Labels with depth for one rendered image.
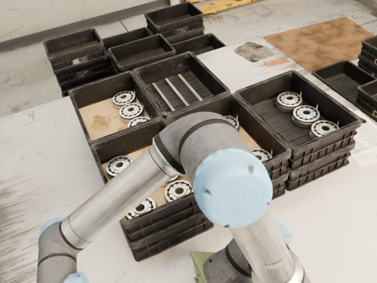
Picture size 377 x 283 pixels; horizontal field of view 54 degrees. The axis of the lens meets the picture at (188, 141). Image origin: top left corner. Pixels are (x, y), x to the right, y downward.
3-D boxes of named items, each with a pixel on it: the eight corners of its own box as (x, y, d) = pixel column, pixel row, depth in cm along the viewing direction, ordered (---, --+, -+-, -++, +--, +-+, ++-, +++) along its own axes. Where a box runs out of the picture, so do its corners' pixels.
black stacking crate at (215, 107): (289, 176, 129) (293, 153, 122) (215, 209, 122) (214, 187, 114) (232, 114, 157) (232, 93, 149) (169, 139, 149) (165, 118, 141)
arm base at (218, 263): (257, 301, 104) (278, 278, 100) (221, 307, 94) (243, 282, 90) (229, 257, 114) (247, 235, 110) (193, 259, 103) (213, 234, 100)
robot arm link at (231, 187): (295, 259, 96) (227, 106, 63) (329, 312, 85) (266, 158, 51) (255, 281, 97) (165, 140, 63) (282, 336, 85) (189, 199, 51)
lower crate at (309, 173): (351, 165, 144) (358, 143, 136) (288, 195, 137) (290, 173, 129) (289, 111, 172) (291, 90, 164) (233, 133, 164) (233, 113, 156)
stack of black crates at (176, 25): (193, 49, 334) (188, 0, 303) (208, 64, 313) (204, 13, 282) (152, 62, 324) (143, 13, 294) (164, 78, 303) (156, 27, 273)
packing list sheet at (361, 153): (411, 150, 147) (412, 149, 147) (365, 170, 142) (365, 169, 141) (353, 106, 170) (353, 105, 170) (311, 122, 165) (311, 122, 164)
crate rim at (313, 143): (363, 126, 130) (364, 120, 129) (293, 156, 123) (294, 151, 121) (293, 73, 158) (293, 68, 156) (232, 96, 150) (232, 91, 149)
